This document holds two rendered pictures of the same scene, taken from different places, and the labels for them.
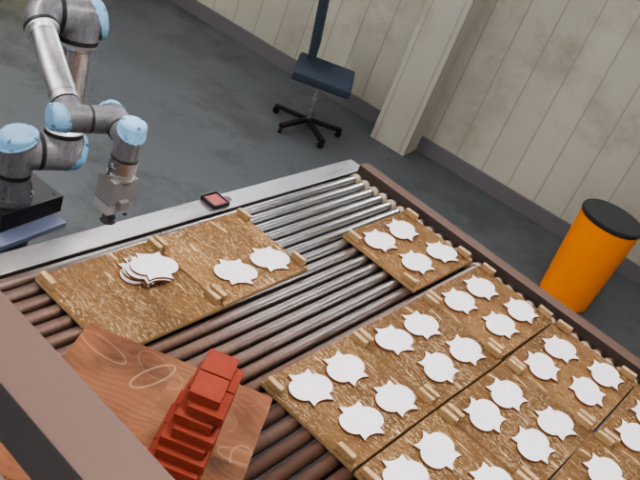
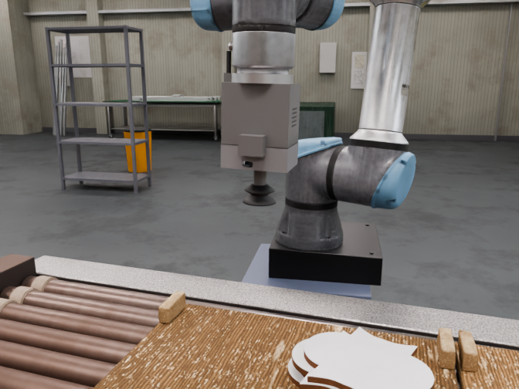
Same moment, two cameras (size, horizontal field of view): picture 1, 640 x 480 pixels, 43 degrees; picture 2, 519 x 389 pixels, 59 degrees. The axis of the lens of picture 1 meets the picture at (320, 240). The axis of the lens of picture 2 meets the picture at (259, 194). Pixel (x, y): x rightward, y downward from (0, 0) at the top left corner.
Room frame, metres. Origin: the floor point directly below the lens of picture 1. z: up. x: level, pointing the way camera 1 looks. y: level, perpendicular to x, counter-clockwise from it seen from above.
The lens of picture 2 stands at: (1.74, -0.01, 1.28)
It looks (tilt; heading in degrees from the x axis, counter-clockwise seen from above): 14 degrees down; 79
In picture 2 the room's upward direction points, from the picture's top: straight up
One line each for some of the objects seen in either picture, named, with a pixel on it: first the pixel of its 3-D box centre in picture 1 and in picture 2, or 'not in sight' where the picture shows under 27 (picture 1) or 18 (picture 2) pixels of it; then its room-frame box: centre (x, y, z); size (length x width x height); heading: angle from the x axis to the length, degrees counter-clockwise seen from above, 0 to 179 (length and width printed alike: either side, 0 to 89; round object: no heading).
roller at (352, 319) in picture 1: (316, 338); not in sight; (2.02, -0.11, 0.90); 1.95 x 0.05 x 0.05; 151
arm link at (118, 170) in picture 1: (122, 165); (260, 54); (1.85, 0.56, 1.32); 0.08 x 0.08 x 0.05
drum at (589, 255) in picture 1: (587, 257); not in sight; (4.54, -1.54, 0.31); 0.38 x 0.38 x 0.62
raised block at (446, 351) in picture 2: (154, 245); (446, 347); (2.08, 0.47, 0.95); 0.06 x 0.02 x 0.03; 62
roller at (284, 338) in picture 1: (305, 328); not in sight; (2.05, -0.06, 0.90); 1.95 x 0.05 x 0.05; 151
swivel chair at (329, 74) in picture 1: (324, 68); not in sight; (5.37, 0.43, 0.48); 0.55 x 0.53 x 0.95; 76
